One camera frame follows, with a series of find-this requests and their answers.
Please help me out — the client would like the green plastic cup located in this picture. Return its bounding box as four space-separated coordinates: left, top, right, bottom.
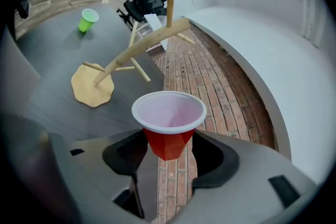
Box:
78 8 100 33

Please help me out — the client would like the red plastic cup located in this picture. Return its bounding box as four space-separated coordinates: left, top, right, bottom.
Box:
131 90 207 161

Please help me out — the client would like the wooden cup tree stand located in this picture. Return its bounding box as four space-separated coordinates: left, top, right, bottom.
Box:
70 0 195 108

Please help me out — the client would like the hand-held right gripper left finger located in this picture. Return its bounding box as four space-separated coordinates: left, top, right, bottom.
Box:
51 129 160 224

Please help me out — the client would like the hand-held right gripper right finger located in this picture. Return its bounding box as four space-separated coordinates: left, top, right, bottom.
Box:
173 130 319 224

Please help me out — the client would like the black office chair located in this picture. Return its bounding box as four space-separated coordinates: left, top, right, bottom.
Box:
117 0 168 32

